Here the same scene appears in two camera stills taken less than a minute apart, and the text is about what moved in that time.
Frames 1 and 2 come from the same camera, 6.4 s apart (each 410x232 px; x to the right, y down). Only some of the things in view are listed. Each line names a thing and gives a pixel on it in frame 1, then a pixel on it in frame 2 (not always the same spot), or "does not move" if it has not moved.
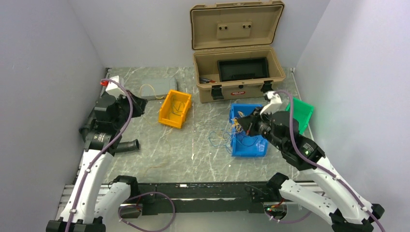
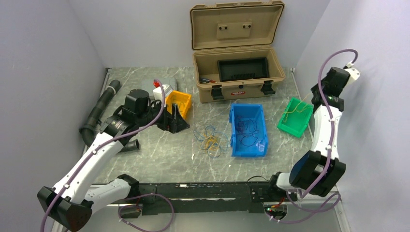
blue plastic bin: x=242 y=145 does not move
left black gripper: x=128 y=104 to x=169 y=118
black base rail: x=212 y=197 does not move
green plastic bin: x=302 y=112 does not move
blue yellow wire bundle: x=225 y=137 to x=213 y=142
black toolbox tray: x=240 y=68 does not move
